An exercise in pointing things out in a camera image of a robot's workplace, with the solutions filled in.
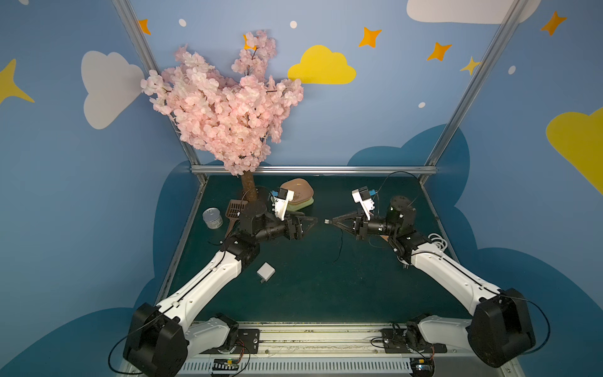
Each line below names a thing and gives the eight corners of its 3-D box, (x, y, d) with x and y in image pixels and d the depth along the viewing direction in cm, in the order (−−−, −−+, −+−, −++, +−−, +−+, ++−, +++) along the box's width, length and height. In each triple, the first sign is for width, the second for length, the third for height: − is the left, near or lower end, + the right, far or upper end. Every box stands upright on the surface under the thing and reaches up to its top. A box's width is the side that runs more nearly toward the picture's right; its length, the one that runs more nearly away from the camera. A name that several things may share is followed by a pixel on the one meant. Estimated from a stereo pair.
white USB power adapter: (254, 276, 90) (253, 273, 88) (267, 264, 94) (266, 261, 91) (263, 284, 88) (262, 281, 86) (275, 272, 92) (275, 269, 89)
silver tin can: (204, 228, 103) (199, 220, 98) (208, 215, 108) (204, 207, 103) (221, 228, 103) (217, 221, 98) (225, 215, 108) (221, 207, 103)
